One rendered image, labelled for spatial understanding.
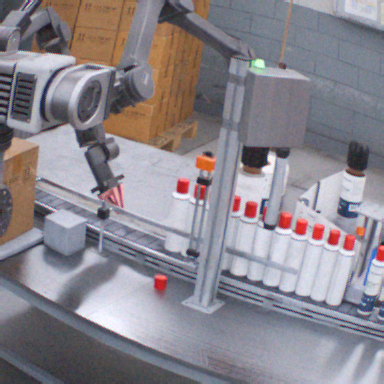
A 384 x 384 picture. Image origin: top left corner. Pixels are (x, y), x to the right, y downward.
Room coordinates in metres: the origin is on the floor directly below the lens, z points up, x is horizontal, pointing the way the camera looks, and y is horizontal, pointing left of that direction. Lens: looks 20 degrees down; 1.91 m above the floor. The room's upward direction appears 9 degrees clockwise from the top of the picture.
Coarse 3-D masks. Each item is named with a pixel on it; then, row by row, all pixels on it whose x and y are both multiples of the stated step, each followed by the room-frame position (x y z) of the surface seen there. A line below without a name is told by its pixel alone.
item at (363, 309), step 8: (376, 256) 2.04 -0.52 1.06; (376, 264) 2.02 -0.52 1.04; (368, 272) 2.05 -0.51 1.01; (376, 272) 2.02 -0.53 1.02; (368, 280) 2.03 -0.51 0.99; (376, 280) 2.02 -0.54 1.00; (368, 288) 2.02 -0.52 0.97; (376, 288) 2.02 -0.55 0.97; (368, 296) 2.02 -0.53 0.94; (376, 296) 2.03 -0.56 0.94; (360, 304) 2.03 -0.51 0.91; (368, 304) 2.02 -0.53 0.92; (360, 312) 2.02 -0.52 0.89; (368, 312) 2.02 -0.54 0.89
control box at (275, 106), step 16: (256, 80) 2.06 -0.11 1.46; (272, 80) 2.08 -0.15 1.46; (288, 80) 2.10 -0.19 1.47; (304, 80) 2.13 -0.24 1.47; (256, 96) 2.06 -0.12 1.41; (272, 96) 2.08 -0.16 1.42; (288, 96) 2.11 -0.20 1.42; (304, 96) 2.13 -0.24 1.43; (256, 112) 2.06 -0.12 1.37; (272, 112) 2.09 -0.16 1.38; (288, 112) 2.11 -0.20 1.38; (304, 112) 2.13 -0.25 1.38; (240, 128) 2.09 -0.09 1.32; (256, 128) 2.07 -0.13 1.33; (272, 128) 2.09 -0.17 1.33; (288, 128) 2.11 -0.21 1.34; (304, 128) 2.13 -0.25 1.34; (256, 144) 2.07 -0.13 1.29; (272, 144) 2.09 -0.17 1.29; (288, 144) 2.11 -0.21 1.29
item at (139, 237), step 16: (64, 208) 2.49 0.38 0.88; (80, 208) 2.52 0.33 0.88; (96, 224) 2.42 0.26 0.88; (112, 224) 2.44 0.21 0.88; (144, 240) 2.37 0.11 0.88; (160, 240) 2.38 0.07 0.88; (176, 256) 2.29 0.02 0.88; (224, 272) 2.23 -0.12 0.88; (272, 288) 2.16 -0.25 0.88; (320, 304) 2.08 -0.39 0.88; (352, 304) 2.09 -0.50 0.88; (368, 320) 1.99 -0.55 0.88
